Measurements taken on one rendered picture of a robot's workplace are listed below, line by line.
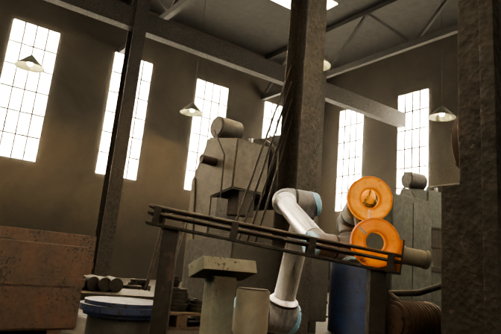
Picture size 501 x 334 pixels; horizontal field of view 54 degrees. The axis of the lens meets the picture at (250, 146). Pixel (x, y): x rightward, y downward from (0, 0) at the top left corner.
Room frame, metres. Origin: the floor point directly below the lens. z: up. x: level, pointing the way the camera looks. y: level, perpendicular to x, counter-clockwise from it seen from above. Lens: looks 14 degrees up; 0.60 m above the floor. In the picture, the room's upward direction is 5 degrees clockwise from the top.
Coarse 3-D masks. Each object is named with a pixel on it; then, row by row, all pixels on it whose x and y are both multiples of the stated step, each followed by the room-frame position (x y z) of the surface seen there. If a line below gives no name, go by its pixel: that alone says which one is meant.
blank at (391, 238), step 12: (360, 228) 1.58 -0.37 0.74; (372, 228) 1.58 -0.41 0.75; (384, 228) 1.58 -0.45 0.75; (360, 240) 1.58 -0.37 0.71; (384, 240) 1.60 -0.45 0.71; (396, 240) 1.58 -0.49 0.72; (360, 252) 1.58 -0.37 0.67; (372, 252) 1.58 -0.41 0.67; (396, 252) 1.58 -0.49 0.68; (372, 264) 1.58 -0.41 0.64; (384, 264) 1.58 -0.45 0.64
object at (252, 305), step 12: (240, 288) 1.81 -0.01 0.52; (252, 288) 1.86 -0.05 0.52; (240, 300) 1.80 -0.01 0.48; (252, 300) 1.78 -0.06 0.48; (264, 300) 1.79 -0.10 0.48; (240, 312) 1.79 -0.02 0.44; (252, 312) 1.78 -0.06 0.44; (264, 312) 1.80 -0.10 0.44; (240, 324) 1.79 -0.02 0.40; (252, 324) 1.78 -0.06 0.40; (264, 324) 1.80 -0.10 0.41
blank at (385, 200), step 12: (360, 180) 1.68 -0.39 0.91; (372, 180) 1.68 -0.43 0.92; (348, 192) 1.68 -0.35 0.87; (360, 192) 1.68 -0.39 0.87; (384, 192) 1.68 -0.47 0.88; (348, 204) 1.69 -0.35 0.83; (360, 204) 1.68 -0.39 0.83; (384, 204) 1.68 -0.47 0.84; (360, 216) 1.68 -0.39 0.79; (372, 216) 1.68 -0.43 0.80; (384, 216) 1.68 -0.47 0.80
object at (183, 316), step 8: (136, 280) 4.95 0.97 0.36; (144, 280) 4.97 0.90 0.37; (176, 280) 4.88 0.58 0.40; (128, 288) 4.42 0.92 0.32; (136, 288) 4.45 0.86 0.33; (176, 288) 4.79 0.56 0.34; (176, 296) 4.65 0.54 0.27; (184, 296) 4.67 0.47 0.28; (176, 304) 4.64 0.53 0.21; (184, 304) 4.67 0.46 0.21; (192, 304) 4.76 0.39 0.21; (200, 304) 4.76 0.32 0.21; (176, 312) 4.57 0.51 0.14; (184, 312) 4.63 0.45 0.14; (192, 312) 4.69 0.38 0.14; (200, 312) 4.75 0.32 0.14; (176, 320) 4.59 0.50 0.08; (184, 320) 4.61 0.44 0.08; (192, 320) 5.42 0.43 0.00; (168, 328) 4.54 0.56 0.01; (176, 328) 4.57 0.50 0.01; (184, 328) 4.61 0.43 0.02; (192, 328) 4.65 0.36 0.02
